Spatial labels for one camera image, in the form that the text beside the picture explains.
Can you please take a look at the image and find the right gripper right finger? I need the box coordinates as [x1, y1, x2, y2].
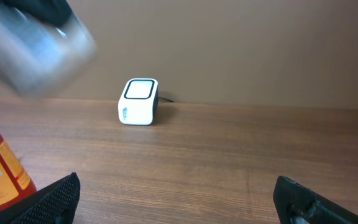
[273, 175, 358, 224]

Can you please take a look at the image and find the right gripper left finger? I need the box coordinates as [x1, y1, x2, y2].
[0, 172, 81, 224]

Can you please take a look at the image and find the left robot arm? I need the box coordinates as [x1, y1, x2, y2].
[0, 0, 97, 96]

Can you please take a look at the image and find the white barcode scanner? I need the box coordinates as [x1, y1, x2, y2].
[117, 78, 158, 126]

